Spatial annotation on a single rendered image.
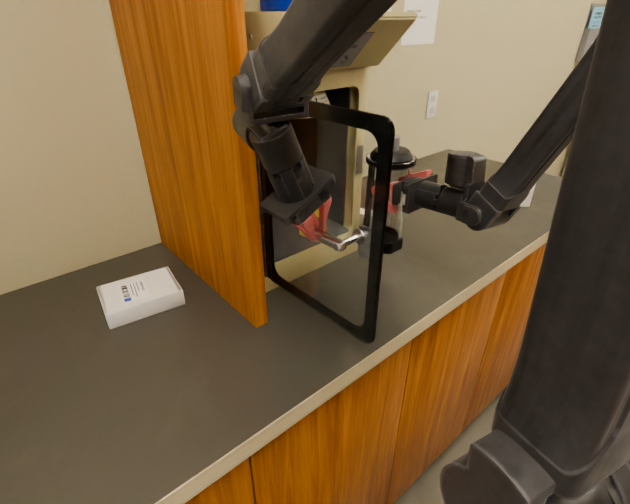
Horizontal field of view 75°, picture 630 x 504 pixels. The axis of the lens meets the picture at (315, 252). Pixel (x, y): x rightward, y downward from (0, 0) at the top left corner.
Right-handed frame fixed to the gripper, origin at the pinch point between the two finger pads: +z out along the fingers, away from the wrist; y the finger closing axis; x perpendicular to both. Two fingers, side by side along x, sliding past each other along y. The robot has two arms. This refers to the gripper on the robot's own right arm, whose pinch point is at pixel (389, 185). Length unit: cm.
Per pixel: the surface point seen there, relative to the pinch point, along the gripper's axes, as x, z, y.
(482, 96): -2, 54, -136
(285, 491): 51, -12, 44
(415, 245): 22.6, 3.7, -16.8
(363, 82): -21.5, 9.1, -1.1
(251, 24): -33.0, 5.5, 29.1
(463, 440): 118, -7, -44
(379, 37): -30.1, 0.1, 4.1
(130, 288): 17, 29, 53
